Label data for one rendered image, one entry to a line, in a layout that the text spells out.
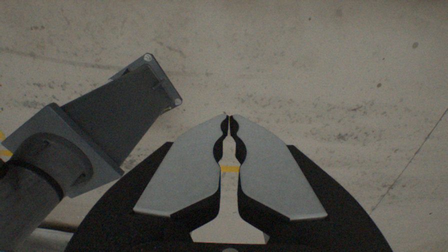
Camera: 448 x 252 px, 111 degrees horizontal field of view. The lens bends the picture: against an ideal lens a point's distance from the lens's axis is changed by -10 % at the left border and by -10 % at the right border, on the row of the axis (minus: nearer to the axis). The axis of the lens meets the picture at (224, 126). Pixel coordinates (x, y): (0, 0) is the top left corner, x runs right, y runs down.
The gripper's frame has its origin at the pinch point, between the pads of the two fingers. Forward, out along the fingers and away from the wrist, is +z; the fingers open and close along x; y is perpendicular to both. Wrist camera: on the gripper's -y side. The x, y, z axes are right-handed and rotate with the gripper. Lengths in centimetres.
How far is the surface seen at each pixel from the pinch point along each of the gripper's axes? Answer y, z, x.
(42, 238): 190, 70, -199
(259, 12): -12, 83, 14
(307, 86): 22, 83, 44
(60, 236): 179, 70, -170
